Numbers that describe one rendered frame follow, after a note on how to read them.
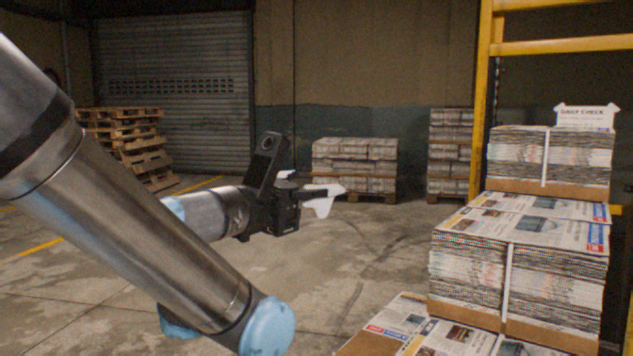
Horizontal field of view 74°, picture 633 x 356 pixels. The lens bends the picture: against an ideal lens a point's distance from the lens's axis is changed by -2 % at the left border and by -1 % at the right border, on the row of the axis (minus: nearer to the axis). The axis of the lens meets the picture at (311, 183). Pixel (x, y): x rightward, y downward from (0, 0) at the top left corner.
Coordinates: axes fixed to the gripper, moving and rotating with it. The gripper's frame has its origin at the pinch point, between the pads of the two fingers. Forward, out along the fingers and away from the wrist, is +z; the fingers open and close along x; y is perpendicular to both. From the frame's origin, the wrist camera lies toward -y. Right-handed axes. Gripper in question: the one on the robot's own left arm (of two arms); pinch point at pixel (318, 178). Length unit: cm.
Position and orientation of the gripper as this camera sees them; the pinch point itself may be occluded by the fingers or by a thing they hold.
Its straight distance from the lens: 79.4
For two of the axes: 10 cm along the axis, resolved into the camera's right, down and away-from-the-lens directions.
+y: -1.1, 9.6, 2.7
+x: 7.7, 2.5, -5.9
